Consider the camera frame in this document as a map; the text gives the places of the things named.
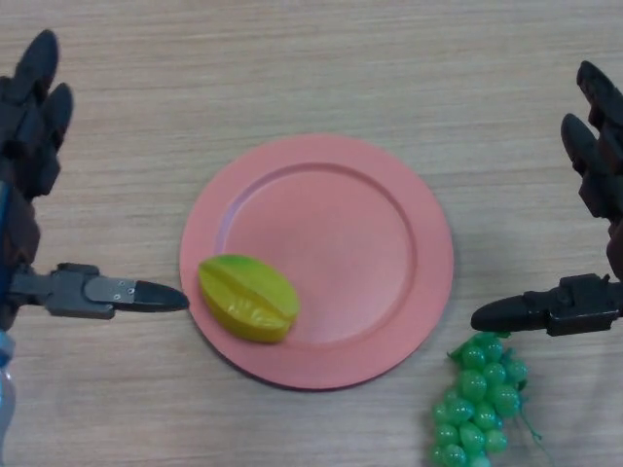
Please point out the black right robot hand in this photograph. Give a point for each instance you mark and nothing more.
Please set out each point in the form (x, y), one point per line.
(584, 306)

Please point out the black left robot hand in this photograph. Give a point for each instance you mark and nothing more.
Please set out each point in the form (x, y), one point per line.
(24, 146)

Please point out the yellow starfruit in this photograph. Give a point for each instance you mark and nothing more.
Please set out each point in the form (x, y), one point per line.
(248, 301)

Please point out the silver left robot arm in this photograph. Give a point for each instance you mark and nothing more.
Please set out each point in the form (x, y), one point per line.
(6, 389)

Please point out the pink round plate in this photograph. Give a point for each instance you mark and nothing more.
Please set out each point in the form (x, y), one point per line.
(331, 262)

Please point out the green grape bunch in net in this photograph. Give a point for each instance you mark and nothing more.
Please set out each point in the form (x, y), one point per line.
(477, 399)

